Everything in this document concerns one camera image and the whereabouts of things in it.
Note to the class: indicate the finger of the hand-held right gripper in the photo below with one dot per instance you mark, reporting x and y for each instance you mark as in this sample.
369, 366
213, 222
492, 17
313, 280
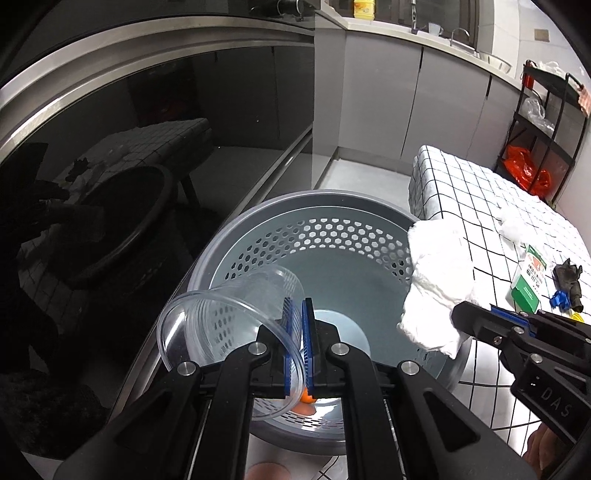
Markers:
480, 323
512, 314

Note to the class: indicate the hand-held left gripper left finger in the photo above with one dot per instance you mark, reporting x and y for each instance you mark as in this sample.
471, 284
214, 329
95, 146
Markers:
287, 350

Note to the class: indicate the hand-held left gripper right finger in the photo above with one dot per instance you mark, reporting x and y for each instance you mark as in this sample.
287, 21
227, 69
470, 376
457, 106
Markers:
308, 350

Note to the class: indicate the green white carton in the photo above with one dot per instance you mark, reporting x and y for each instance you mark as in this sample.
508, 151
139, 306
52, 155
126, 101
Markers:
528, 286

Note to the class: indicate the white paper towel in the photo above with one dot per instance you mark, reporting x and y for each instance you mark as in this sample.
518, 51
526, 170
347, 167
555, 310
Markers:
438, 277

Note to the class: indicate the grey perforated waste basket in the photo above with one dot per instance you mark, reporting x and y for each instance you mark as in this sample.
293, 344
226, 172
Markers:
332, 277

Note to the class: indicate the clear plastic cup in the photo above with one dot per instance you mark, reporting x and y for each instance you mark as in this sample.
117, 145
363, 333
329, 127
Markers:
207, 323

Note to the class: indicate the clear plastic wrap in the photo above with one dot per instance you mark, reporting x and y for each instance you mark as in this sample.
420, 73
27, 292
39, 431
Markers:
515, 228

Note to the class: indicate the person's right hand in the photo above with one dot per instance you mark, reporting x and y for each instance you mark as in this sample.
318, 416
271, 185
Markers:
538, 445

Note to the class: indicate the orange peel piece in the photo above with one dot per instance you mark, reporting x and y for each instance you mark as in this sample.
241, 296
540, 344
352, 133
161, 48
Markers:
305, 404

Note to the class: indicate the small yellow object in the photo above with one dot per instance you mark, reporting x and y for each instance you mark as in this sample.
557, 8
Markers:
576, 316

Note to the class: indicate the person's leg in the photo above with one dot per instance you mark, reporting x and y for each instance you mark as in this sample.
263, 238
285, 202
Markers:
268, 473

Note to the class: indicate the white checked tablecloth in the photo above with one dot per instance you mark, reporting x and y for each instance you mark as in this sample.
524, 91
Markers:
461, 184

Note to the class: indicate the orange plastic bag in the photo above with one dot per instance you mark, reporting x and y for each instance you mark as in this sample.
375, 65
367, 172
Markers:
521, 168

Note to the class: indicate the black metal shelf rack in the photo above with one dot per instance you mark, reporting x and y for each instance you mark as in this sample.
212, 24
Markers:
545, 135

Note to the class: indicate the clear plastic bag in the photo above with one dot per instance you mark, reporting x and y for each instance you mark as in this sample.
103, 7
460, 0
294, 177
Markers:
533, 110

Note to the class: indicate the pink cloth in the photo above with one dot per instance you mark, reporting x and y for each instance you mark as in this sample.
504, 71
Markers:
584, 99

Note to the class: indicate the red packet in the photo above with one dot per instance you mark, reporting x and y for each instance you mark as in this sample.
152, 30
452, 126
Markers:
527, 81

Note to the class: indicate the white plastic bag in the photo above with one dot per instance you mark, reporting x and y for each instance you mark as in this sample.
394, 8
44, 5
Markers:
549, 68

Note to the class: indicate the grey kitchen cabinets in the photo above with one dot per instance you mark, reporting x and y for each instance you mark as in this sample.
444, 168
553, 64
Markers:
378, 92

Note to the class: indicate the white jug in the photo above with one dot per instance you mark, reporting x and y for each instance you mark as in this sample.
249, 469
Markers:
436, 29

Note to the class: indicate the tall steel faucet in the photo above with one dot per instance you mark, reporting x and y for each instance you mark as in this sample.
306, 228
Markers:
414, 16

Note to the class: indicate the yellow bottle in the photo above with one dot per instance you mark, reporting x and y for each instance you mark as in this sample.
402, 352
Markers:
364, 8

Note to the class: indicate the black oven knob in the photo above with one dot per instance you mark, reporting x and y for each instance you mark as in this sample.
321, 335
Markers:
282, 5
299, 13

